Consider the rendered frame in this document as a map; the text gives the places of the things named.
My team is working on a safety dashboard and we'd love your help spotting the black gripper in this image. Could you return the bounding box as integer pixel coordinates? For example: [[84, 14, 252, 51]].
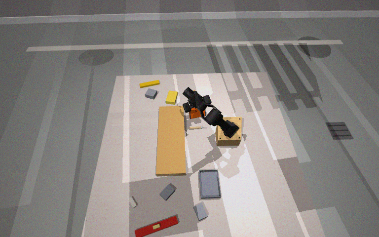
[[183, 95, 212, 113]]

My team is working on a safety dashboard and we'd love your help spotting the red flat bar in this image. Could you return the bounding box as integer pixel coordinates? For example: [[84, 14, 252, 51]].
[[135, 216, 178, 237]]

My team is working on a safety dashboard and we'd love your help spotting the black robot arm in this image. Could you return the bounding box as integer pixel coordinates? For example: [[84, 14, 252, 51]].
[[183, 87, 239, 138]]

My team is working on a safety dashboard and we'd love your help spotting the tan wooden floor panel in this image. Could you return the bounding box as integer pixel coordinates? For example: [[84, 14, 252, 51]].
[[156, 106, 186, 177]]

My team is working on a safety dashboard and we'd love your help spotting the small white rectangular block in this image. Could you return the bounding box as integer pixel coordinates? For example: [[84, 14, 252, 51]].
[[129, 197, 137, 208]]

